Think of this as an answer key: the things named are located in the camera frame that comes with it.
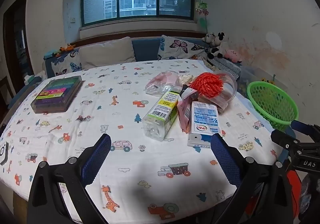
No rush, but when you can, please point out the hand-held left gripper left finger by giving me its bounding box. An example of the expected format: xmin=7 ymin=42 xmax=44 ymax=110
xmin=27 ymin=134 xmax=112 ymax=224

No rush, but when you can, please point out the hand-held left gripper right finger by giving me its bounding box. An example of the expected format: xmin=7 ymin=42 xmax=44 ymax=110
xmin=211 ymin=134 xmax=293 ymax=224

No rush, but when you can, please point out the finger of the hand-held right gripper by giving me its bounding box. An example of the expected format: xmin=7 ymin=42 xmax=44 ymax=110
xmin=271 ymin=129 xmax=302 ymax=151
xmin=291 ymin=119 xmax=320 ymax=140

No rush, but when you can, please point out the green plastic mesh basket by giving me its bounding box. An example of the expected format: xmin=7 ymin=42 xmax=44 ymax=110
xmin=247 ymin=81 xmax=299 ymax=132

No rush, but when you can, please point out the blue and white milk carton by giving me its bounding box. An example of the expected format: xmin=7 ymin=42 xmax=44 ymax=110
xmin=187 ymin=101 xmax=221 ymax=150

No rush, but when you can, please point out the pink plastic wrapper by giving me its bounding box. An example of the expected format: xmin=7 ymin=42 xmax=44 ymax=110
xmin=177 ymin=87 xmax=201 ymax=133

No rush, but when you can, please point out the clear cup with red print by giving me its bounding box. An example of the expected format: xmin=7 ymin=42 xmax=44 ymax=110
xmin=200 ymin=71 xmax=238 ymax=115

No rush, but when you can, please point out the clear bottle with green label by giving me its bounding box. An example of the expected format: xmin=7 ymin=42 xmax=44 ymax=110
xmin=142 ymin=90 xmax=182 ymax=142

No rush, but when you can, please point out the orange plastic object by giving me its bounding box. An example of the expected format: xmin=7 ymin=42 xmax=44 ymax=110
xmin=286 ymin=170 xmax=302 ymax=217

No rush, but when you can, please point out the printed cartoon tablecloth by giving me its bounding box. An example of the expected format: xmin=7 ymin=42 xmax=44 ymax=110
xmin=0 ymin=59 xmax=284 ymax=224

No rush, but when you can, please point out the clear plastic storage box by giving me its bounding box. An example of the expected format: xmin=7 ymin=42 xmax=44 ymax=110
xmin=237 ymin=64 xmax=288 ymax=92

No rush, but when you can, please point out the colourful marker case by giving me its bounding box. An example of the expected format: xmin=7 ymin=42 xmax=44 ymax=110
xmin=30 ymin=75 xmax=83 ymax=114

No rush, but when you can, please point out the red plastic mesh ball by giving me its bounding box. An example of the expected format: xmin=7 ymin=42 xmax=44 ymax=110
xmin=190 ymin=73 xmax=224 ymax=98

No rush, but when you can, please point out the blue white patterned box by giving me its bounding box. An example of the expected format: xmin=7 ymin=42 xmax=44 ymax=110
xmin=214 ymin=57 xmax=242 ymax=80

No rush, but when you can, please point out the crumpled white paper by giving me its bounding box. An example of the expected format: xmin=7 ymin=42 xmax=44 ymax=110
xmin=177 ymin=73 xmax=195 ymax=86

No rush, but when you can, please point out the pink plush toy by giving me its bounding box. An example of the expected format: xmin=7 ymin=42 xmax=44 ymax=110
xmin=224 ymin=49 xmax=243 ymax=65

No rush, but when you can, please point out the clear pink plastic bag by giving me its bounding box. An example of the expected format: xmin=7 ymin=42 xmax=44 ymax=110
xmin=145 ymin=70 xmax=186 ymax=96

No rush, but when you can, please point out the small butterfly print pillow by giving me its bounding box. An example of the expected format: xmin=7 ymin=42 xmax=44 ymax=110
xmin=51 ymin=48 xmax=83 ymax=77

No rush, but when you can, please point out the tissue pack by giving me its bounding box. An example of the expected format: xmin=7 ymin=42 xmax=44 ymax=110
xmin=23 ymin=74 xmax=42 ymax=86

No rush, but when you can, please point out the beige cushion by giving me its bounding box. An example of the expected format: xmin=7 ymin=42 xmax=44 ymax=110
xmin=79 ymin=37 xmax=137 ymax=70

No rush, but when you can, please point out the black and white plush toy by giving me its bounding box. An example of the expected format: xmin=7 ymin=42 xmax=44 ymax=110
xmin=202 ymin=32 xmax=231 ymax=60

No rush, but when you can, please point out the orange plush toy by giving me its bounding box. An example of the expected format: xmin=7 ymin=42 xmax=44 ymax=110
xmin=55 ymin=43 xmax=77 ymax=58

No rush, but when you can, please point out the large butterfly print pillow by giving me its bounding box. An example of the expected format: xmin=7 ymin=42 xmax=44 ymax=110
xmin=157 ymin=35 xmax=208 ymax=61

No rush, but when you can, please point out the dark wooden door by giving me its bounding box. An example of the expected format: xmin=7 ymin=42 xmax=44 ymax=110
xmin=2 ymin=0 xmax=35 ymax=105

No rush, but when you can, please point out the paper flower decoration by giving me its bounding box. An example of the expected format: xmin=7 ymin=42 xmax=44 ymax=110
xmin=194 ymin=0 xmax=209 ymax=33

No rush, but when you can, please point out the window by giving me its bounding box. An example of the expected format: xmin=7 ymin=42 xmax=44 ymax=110
xmin=81 ymin=0 xmax=195 ymax=25

